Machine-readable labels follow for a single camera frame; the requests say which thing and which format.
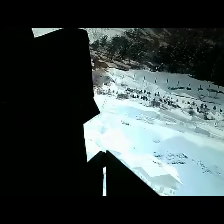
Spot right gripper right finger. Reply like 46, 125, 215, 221
105, 149, 160, 197

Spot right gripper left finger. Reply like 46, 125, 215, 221
85, 150, 105, 197

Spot dark blue jeans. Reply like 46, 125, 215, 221
0, 27, 101, 197

